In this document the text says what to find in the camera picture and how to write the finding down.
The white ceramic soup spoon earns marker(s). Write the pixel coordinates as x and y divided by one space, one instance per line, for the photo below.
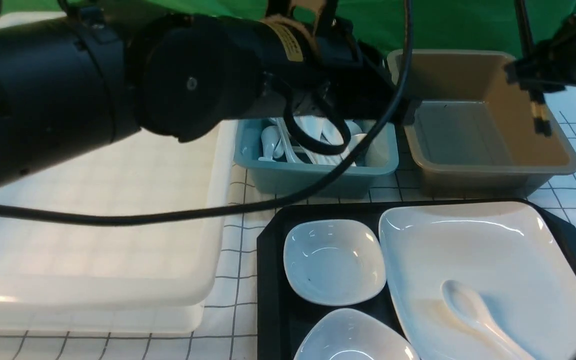
468 306

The small white square bowl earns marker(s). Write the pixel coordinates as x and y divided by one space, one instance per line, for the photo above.
334 262

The large white square plate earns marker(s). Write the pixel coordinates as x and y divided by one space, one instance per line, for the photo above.
503 250

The white spoon in bin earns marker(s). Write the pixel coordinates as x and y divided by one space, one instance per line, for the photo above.
272 147

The black serving tray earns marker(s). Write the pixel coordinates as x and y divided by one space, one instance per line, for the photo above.
284 319

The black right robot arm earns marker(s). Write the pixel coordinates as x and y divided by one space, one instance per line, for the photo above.
546 67

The green backdrop cloth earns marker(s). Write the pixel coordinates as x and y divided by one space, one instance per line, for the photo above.
438 24

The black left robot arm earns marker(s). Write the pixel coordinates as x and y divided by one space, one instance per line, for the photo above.
110 68

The brown plastic bin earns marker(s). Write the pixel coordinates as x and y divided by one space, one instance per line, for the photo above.
473 135

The teal plastic bin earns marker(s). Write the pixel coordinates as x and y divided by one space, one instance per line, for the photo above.
282 178

